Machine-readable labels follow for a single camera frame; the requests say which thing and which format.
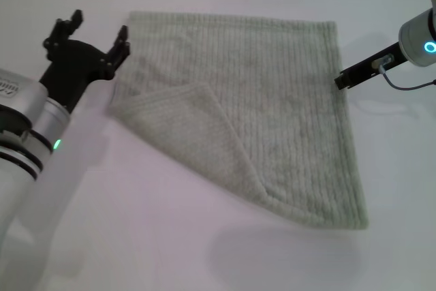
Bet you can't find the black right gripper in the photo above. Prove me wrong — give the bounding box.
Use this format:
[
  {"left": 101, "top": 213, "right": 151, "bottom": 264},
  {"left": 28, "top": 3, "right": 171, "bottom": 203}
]
[{"left": 334, "top": 41, "right": 409, "bottom": 92}]

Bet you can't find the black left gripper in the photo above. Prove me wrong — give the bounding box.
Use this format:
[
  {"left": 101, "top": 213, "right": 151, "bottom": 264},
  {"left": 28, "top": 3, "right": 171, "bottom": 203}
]
[{"left": 38, "top": 9, "right": 131, "bottom": 115}]

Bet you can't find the pale green ribbed towel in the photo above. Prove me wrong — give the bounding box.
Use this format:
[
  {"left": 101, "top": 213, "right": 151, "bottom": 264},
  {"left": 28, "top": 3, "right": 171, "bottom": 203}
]
[{"left": 107, "top": 10, "right": 371, "bottom": 231}]

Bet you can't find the grey right wrist cable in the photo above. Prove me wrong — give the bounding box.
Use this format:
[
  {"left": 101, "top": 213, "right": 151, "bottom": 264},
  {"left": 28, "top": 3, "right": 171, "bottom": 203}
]
[{"left": 372, "top": 55, "right": 436, "bottom": 91}]

